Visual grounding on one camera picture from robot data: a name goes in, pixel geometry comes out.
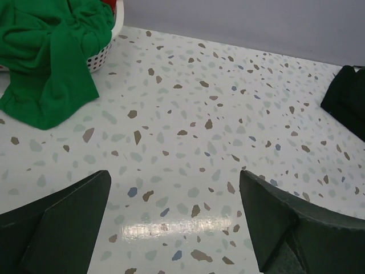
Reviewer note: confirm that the white perforated laundry basket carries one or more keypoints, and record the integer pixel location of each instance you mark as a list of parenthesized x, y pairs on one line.
[(38, 34)]

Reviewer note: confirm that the folded black t-shirt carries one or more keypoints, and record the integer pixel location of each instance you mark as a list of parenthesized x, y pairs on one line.
[(344, 98)]

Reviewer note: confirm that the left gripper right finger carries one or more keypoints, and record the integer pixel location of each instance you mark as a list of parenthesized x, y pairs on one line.
[(291, 235)]

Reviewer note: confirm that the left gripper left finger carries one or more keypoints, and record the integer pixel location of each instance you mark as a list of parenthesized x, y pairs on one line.
[(57, 233)]

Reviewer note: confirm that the red t-shirt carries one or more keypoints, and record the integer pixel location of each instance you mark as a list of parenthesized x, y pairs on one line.
[(111, 4)]

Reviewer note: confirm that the green t-shirt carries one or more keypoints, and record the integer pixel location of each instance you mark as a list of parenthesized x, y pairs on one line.
[(44, 101)]

